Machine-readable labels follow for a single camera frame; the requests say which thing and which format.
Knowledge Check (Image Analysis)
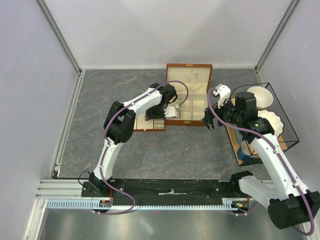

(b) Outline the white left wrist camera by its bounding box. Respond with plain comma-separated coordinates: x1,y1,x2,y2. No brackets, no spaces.
164,104,180,119

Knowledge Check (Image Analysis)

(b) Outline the wooden rack base board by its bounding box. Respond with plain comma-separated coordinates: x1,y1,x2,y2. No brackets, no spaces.
226,109,288,167

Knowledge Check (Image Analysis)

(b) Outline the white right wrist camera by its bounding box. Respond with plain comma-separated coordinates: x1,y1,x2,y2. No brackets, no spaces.
212,84,231,108

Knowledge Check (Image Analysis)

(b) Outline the right aluminium frame post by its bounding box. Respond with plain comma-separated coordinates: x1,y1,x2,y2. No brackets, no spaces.
254,0,301,74

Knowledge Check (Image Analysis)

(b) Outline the white bowl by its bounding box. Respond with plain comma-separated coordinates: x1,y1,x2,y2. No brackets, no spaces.
247,86,274,110

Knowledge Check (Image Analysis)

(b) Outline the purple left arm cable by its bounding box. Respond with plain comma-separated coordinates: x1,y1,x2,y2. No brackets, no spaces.
102,79,189,216

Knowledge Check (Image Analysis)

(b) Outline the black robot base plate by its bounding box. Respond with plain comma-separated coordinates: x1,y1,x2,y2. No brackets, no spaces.
81,177,261,208

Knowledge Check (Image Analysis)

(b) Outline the light blue cable duct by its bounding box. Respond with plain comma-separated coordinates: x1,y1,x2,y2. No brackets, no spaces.
46,199,238,211

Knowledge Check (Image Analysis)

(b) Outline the white scalloped dish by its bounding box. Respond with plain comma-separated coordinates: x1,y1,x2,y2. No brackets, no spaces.
258,109,284,138

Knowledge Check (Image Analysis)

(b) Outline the large brown jewelry box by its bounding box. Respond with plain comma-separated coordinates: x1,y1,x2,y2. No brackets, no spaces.
164,63,213,127

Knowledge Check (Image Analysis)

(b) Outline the small brown jewelry tray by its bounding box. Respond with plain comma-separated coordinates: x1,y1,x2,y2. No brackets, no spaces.
133,113,165,132

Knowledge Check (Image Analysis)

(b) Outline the aluminium frame post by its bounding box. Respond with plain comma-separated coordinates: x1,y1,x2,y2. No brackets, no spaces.
34,0,83,76
254,0,301,74

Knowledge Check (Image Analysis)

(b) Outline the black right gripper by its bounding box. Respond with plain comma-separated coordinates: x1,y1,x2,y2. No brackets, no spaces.
200,95,243,131

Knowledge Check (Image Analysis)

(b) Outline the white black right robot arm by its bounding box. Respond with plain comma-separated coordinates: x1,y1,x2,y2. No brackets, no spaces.
201,88,320,236

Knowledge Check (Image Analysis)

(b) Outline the left aluminium frame post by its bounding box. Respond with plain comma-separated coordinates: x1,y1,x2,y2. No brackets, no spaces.
34,0,83,76

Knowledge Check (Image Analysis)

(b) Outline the blue cup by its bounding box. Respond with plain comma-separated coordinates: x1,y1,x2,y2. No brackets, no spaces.
236,140,252,161

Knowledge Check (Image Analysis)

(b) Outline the light blue oblong plate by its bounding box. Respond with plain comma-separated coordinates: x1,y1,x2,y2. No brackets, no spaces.
230,128,245,146

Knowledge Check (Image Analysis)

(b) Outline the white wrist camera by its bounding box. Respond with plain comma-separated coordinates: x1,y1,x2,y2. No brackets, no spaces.
212,84,231,108
164,104,180,119

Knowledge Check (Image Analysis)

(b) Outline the black wire rack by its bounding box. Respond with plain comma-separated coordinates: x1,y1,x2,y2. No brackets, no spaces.
225,82,300,167

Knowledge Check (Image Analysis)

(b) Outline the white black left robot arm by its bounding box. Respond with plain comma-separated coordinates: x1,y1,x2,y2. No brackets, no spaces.
81,83,177,197

